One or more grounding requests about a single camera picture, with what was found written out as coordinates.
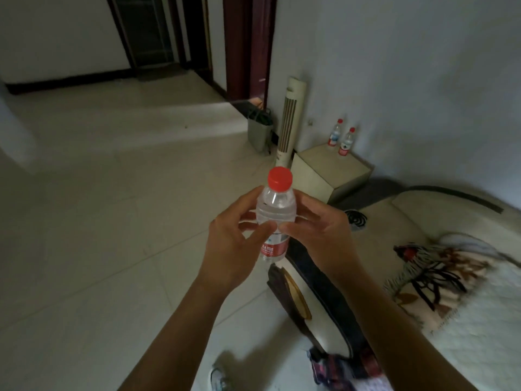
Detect cream sofa with dark trim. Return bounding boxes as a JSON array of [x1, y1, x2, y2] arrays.
[[266, 185, 521, 391]]

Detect black round coil object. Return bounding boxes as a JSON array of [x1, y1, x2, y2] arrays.
[[345, 210, 368, 232]]

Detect beige bedside cabinet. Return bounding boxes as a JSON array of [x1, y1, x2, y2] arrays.
[[291, 143, 374, 206]]

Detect small red-label water bottle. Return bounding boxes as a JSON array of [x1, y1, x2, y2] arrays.
[[339, 127, 356, 157]]

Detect person's plaid shorts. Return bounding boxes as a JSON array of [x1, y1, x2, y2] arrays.
[[307, 347, 391, 391]]

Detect person's left forearm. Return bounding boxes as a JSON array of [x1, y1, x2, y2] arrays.
[[118, 277, 233, 391]]

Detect person's white shoe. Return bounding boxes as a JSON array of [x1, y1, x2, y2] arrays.
[[209, 365, 228, 391]]

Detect person's right hand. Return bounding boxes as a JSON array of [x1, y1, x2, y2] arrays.
[[280, 190, 367, 284]]

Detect dark framed glass door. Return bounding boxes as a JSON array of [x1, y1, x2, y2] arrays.
[[106, 0, 189, 70]]

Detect cream tower fan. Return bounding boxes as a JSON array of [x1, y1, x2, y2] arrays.
[[275, 76, 307, 169]]

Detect grey tote bag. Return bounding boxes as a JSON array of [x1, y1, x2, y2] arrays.
[[247, 107, 274, 155]]

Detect dark red wooden door frame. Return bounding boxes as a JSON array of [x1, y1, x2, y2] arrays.
[[223, 0, 278, 109]]

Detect dark skirting board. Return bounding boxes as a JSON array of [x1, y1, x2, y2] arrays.
[[4, 67, 137, 96]]

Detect small blue-label water bottle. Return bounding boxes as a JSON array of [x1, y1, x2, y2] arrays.
[[328, 118, 344, 148]]

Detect person's right forearm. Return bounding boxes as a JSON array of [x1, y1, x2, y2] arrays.
[[337, 266, 476, 391]]

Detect patterned fringed blanket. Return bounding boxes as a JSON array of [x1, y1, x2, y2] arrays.
[[384, 234, 511, 335]]

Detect white quilted cover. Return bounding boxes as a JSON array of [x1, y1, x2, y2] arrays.
[[423, 256, 521, 391]]

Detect clear red-capped water bottle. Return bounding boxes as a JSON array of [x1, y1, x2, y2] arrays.
[[256, 167, 298, 263]]

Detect person's left hand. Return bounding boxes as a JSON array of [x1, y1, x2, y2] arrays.
[[197, 185, 281, 298]]

